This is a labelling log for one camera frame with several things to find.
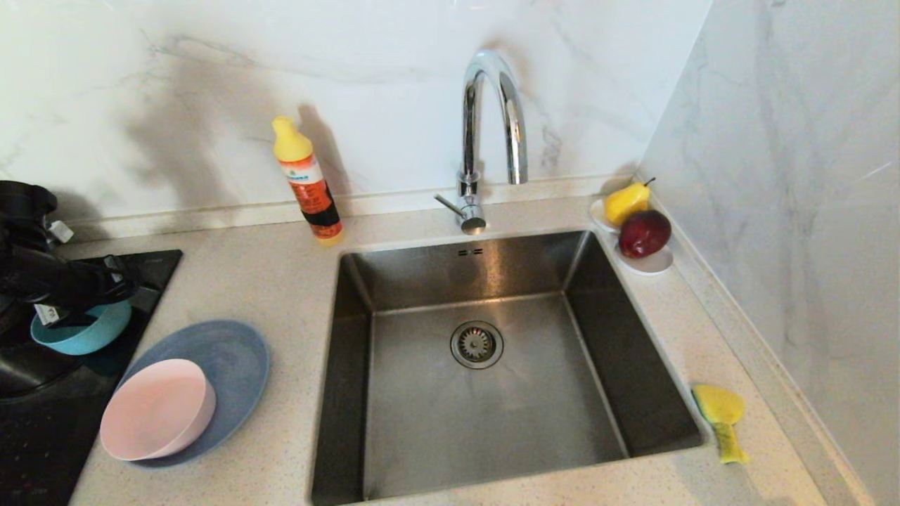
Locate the yellow pear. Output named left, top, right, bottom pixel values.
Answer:
left=603, top=177, right=656, bottom=227

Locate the white fruit dish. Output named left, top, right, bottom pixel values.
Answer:
left=589, top=197, right=674, bottom=275

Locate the red apple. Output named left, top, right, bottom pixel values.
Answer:
left=617, top=209, right=672, bottom=259

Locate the yellow green sponge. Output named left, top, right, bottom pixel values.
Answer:
left=692, top=384, right=752, bottom=465

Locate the blue round plate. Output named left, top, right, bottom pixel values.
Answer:
left=116, top=320, right=271, bottom=469

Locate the stainless steel sink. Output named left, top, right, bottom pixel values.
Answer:
left=309, top=228, right=707, bottom=506

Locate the teal bowl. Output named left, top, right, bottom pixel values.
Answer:
left=30, top=299, right=133, bottom=356

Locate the chrome faucet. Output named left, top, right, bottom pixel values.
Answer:
left=432, top=49, right=529, bottom=236

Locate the pink bowl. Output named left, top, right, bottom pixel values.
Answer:
left=100, top=358, right=217, bottom=462

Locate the metal sink drain strainer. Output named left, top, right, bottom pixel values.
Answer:
left=450, top=320, right=504, bottom=370

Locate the black induction cooktop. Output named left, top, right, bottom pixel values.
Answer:
left=0, top=249, right=184, bottom=506

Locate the orange dish soap bottle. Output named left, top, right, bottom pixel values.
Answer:
left=271, top=116, right=345, bottom=247

